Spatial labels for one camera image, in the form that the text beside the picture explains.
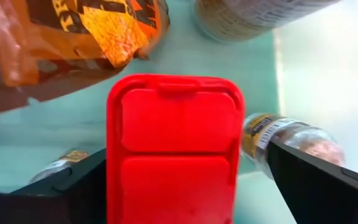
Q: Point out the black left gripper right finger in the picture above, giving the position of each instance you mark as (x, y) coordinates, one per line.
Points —
(322, 193)

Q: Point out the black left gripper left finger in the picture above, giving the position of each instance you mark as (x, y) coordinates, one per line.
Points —
(48, 205)

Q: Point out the red pink small box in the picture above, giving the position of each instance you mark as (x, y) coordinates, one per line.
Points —
(176, 149)

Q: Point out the orange brown foil packet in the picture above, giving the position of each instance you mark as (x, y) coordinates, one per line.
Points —
(57, 40)

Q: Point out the green translucent plastic tray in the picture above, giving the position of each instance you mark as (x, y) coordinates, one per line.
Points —
(213, 59)

